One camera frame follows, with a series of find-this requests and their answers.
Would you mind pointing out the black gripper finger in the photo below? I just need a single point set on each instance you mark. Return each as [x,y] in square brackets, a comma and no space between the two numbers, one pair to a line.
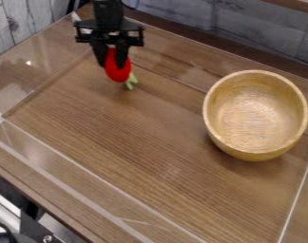
[99,50]
[120,53]

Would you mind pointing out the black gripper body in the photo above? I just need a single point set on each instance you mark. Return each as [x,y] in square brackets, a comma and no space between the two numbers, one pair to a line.
[128,33]

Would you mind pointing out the red toy strawberry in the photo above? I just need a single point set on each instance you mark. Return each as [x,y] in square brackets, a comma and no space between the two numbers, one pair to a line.
[119,74]

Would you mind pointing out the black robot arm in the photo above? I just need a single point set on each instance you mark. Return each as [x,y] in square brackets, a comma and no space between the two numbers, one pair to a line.
[107,15]

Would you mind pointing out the wooden bowl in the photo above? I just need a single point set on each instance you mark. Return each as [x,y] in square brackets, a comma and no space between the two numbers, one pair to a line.
[254,111]

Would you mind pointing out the clear acrylic tray wall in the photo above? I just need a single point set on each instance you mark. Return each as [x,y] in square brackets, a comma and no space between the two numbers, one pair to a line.
[116,161]

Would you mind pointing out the black table clamp bracket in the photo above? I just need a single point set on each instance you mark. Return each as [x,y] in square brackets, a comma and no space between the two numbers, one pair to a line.
[32,232]

